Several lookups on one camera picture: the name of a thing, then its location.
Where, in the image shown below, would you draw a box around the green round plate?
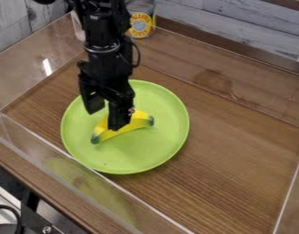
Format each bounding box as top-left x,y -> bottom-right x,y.
60,80 -> 190,175

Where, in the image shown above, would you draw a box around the yellow labelled tin can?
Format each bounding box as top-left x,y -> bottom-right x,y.
125,0 -> 156,39

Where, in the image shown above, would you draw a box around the clear acrylic enclosure walls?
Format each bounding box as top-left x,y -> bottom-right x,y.
0,18 -> 299,234

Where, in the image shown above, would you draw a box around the black cable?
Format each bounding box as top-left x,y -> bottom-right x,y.
0,204 -> 24,234

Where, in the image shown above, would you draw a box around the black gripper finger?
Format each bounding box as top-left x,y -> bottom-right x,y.
107,99 -> 135,131
79,80 -> 105,114

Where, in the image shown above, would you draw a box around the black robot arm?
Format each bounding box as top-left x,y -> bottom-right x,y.
64,0 -> 135,131

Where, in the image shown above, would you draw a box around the yellow toy banana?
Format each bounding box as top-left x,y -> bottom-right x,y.
91,110 -> 155,144

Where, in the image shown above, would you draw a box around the black metal table bracket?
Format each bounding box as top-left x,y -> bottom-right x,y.
20,190 -> 63,234

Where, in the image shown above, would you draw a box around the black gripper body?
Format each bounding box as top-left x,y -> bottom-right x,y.
77,42 -> 135,102

